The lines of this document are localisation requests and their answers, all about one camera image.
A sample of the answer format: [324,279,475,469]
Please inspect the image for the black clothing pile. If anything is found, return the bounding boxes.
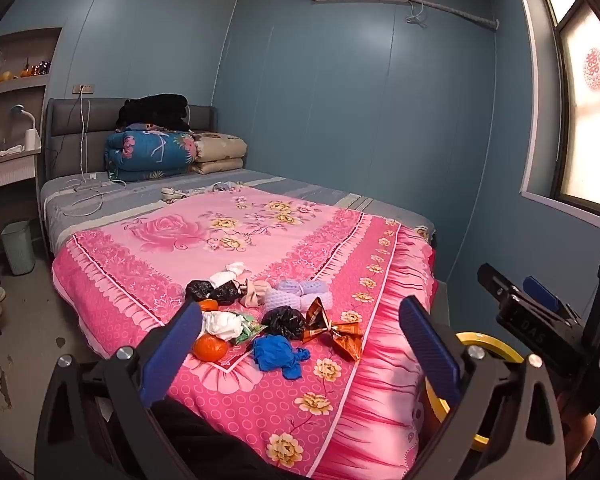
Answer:
[117,93,191,132]

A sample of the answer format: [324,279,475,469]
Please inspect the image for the small black plastic bag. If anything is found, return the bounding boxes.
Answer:
[185,280,215,303]
[211,282,243,306]

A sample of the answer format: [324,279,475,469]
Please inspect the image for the person's right hand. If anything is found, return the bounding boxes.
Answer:
[555,390,600,468]

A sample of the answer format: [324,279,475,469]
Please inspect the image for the orange snack wrapper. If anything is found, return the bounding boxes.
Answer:
[330,321,365,362]
[302,297,333,343]

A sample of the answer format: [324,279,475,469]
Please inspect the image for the lavender knitted cloth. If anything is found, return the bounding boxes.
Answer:
[265,280,333,313]

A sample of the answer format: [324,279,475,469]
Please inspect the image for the blue floral folded quilt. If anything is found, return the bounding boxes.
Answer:
[104,130,198,183]

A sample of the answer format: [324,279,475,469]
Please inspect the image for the grey padded headboard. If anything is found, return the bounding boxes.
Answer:
[45,97,218,181]

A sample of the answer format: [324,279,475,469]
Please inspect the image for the wrapped air conditioner pipe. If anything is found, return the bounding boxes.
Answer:
[420,0,500,31]

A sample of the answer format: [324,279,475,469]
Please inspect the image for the large black plastic bag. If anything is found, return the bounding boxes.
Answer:
[261,306,307,340]

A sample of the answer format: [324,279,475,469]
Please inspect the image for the bed with grey sheet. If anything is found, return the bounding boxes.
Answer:
[40,169,437,256]

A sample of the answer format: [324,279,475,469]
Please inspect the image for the beige folded quilt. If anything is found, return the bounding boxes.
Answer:
[190,132,248,176]

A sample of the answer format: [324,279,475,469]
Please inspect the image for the large tangerine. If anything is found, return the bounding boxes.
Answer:
[192,335,229,362]

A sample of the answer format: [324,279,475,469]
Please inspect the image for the white desk lamp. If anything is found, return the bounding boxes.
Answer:
[10,104,42,151]

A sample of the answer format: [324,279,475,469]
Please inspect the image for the red paper cutout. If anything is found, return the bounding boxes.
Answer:
[582,48,600,92]

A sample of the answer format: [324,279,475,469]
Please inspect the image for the shelf ornaments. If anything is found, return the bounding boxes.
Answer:
[0,60,51,83]

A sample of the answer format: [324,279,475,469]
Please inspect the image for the air conditioner power cord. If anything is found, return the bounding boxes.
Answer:
[405,0,428,28]

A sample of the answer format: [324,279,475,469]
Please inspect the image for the yellow rimmed black trash bin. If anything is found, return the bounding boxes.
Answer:
[425,331,526,453]

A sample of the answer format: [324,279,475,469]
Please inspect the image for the window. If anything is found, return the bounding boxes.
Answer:
[510,0,600,221]

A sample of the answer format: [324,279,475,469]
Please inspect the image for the white cloth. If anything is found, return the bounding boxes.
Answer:
[202,311,246,341]

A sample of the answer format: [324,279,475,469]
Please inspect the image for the green wrapper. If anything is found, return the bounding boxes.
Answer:
[232,312,267,345]

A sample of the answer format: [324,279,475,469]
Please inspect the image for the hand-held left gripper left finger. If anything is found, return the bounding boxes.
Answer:
[35,301,203,480]

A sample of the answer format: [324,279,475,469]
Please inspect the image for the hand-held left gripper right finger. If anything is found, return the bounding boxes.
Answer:
[399,296,566,480]

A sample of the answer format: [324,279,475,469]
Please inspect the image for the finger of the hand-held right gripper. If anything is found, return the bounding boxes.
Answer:
[522,276,562,313]
[477,262,526,308]

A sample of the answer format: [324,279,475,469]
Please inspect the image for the pink floral blanket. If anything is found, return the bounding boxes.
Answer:
[51,190,438,480]

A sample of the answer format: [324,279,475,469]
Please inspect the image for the white tissue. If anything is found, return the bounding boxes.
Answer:
[209,261,251,288]

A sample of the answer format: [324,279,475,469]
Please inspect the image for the wall shelf unit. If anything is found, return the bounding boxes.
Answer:
[0,27,63,196]

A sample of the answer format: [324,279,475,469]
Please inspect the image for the white charging cable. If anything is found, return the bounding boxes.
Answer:
[62,87,126,216]

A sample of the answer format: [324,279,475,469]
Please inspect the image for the beige cloth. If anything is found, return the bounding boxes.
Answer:
[239,280,271,309]

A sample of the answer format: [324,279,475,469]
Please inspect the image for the green wastebasket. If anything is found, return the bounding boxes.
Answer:
[0,220,37,276]

